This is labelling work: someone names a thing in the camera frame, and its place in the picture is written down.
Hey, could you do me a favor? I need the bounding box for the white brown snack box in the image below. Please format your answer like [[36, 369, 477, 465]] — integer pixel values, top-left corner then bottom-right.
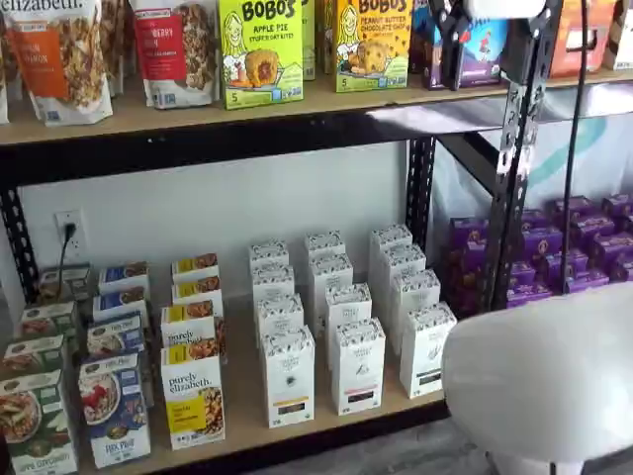
[[612, 0, 633, 70]]

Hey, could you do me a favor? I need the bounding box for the granola bag blue label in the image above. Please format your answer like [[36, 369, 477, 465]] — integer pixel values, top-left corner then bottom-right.
[[0, 0, 11, 125]]

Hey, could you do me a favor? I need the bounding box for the white yellow granola box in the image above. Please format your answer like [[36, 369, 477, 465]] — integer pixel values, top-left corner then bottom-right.
[[170, 252, 221, 286], [170, 276, 225, 318], [159, 340, 227, 451], [159, 301, 227, 367]]

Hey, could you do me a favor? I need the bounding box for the white tea box pink strip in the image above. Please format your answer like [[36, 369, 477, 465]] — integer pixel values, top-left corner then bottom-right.
[[303, 230, 346, 263], [329, 316, 387, 417], [323, 282, 374, 337], [309, 252, 354, 311]]

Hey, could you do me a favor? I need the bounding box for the green Bobo's apple pie box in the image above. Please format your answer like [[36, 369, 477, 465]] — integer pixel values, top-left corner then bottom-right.
[[219, 0, 305, 111], [300, 0, 317, 83]]

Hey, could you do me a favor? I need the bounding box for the orange Bobo's peanut butter box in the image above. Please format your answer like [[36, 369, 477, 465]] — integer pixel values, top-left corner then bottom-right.
[[335, 0, 412, 94]]

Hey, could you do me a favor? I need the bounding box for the granola bag orange label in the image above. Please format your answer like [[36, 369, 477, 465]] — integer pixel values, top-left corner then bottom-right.
[[4, 0, 115, 128]]

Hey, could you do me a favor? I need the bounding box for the granola bag red label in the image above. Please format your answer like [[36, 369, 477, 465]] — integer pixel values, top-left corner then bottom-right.
[[131, 0, 222, 110]]

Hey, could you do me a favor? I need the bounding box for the white granola bag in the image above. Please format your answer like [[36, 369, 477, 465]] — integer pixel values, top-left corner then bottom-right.
[[98, 0, 136, 98]]

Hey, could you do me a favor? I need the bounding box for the white wall outlet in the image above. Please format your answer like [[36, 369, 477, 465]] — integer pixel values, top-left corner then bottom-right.
[[52, 207, 86, 263]]

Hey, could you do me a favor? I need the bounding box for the black metal shelf rack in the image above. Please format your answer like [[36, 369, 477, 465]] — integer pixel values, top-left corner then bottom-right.
[[536, 0, 565, 164], [0, 0, 555, 475]]

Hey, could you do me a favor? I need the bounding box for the black power plug cord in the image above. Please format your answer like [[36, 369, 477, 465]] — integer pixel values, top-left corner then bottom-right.
[[57, 222, 78, 283]]

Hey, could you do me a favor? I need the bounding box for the white teal plastic sheet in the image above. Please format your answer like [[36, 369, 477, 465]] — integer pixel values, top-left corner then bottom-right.
[[429, 88, 633, 234]]

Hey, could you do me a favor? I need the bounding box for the white tea box yellow strip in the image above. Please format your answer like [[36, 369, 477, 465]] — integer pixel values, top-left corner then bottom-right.
[[260, 326, 317, 429], [247, 239, 291, 273], [255, 292, 306, 347], [250, 264, 297, 308]]

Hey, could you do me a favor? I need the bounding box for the white tea box dark strip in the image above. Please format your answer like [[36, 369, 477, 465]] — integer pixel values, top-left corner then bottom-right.
[[369, 224, 414, 283], [380, 242, 428, 303], [389, 269, 442, 342], [399, 301, 458, 400]]

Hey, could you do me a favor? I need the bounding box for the orange snack box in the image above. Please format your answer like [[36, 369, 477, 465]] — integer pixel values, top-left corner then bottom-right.
[[548, 0, 619, 80]]

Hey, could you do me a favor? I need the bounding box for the blue Zbar snack box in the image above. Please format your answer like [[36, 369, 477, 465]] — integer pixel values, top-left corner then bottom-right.
[[410, 0, 510, 91]]

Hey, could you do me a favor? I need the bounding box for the green cereal box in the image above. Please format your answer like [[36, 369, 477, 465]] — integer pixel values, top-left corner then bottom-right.
[[18, 299, 80, 342], [38, 264, 93, 304], [0, 333, 68, 382], [0, 368, 80, 475]]

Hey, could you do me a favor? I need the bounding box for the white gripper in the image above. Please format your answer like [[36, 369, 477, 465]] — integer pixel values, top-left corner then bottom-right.
[[428, 0, 548, 93]]

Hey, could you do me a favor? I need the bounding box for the blue flax cereal box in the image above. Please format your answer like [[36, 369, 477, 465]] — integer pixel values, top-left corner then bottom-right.
[[78, 352, 152, 470], [97, 260, 150, 296], [92, 286, 150, 323], [86, 311, 148, 358]]

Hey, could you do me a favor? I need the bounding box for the wooden shelf board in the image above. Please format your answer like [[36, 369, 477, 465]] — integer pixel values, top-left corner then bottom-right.
[[0, 73, 496, 147], [78, 276, 452, 471], [484, 68, 633, 95]]

